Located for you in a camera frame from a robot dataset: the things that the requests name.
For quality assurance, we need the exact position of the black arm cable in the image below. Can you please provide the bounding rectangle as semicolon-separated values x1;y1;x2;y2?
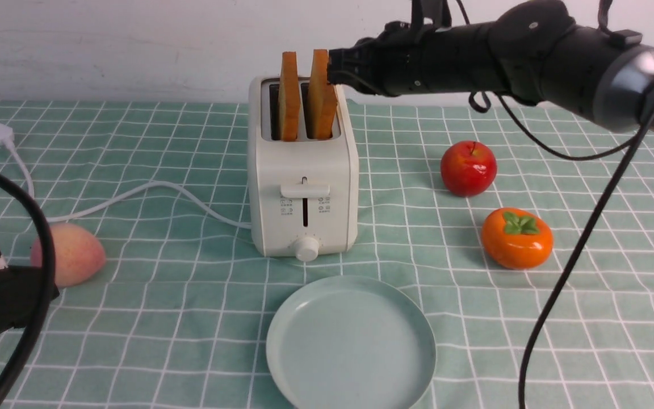
455;0;654;409
0;156;57;409

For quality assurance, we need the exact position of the orange persimmon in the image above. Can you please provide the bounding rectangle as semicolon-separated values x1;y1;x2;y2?
480;207;555;270

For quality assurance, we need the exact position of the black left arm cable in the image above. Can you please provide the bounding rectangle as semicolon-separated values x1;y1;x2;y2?
0;156;57;409

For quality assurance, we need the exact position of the pink peach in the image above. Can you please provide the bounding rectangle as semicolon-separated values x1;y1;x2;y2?
51;223;107;288

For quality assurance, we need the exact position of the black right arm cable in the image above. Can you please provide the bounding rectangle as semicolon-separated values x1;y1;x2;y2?
455;0;654;409

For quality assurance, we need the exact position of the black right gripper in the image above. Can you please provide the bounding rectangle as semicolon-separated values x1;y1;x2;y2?
327;21;437;97

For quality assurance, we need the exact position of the toasted bread slice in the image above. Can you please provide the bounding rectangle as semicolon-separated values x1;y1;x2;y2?
307;49;338;140
278;51;301;141

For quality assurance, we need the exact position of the light green round plate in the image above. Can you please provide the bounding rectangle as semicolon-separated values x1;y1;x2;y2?
265;276;438;408

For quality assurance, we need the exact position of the white toaster power cord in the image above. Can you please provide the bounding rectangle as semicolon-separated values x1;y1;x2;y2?
0;123;253;231

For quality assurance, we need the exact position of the red apple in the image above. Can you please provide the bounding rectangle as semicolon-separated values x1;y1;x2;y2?
439;140;497;197

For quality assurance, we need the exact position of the green checkered tablecloth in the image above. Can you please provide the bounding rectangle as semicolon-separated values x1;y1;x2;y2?
0;101;654;408

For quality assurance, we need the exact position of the white two-slot toaster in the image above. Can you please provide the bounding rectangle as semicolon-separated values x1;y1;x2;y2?
246;77;360;262

